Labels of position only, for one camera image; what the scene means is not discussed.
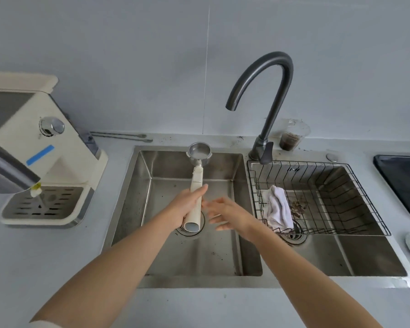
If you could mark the person's left hand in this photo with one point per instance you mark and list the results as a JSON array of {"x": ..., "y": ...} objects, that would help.
[{"x": 182, "y": 208}]

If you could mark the person's right hand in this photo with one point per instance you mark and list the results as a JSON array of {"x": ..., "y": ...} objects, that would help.
[{"x": 237, "y": 216}]

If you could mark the person's right fingers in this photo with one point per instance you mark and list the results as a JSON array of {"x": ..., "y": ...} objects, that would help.
[{"x": 222, "y": 205}]

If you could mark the person's left thumb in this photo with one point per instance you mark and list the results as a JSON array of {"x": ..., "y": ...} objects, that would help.
[{"x": 197, "y": 191}]

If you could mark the person's left forearm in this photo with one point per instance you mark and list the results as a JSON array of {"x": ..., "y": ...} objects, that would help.
[{"x": 116, "y": 269}]

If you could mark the person's right forearm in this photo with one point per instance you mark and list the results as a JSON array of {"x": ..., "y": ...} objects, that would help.
[{"x": 304, "y": 280}]

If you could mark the stainless steel double sink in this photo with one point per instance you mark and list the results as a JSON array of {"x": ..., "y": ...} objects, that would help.
[{"x": 205, "y": 256}]

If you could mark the white cloth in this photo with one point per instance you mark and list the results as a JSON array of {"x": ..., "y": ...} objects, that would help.
[{"x": 278, "y": 208}]

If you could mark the brown coffee grounds pile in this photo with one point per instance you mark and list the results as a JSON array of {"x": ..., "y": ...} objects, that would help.
[{"x": 298, "y": 208}]

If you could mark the metal sink drain strainer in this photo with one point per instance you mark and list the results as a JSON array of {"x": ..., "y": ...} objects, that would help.
[{"x": 295, "y": 233}]

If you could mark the thin metal stirring stick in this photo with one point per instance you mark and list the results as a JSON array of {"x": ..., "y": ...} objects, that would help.
[
  {"x": 119, "y": 134},
  {"x": 129, "y": 139}
]

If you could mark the clear plastic cup with grounds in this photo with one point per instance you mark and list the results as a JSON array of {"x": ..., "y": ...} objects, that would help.
[{"x": 292, "y": 136}]

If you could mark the dark grey gooseneck faucet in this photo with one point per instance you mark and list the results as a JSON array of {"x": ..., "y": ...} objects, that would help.
[{"x": 276, "y": 109}]

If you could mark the round metal hole cover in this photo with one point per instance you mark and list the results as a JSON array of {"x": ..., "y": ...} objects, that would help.
[{"x": 332, "y": 157}]

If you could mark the cream drip tray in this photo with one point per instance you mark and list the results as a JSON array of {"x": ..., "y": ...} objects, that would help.
[{"x": 47, "y": 206}]

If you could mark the chrome round knob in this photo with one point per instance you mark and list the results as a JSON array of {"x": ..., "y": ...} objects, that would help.
[{"x": 52, "y": 126}]

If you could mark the steam wand with yellow tip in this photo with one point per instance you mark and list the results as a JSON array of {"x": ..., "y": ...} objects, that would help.
[{"x": 36, "y": 190}]

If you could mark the blue tape strip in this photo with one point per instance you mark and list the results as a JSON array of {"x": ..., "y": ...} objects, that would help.
[{"x": 40, "y": 155}]

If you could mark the cream espresso machine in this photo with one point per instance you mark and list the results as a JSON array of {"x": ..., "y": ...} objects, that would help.
[{"x": 27, "y": 133}]

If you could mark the black cooktop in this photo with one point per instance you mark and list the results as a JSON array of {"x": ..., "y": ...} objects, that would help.
[{"x": 405, "y": 181}]

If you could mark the white sleeve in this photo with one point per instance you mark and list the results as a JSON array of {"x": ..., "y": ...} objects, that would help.
[{"x": 46, "y": 324}]

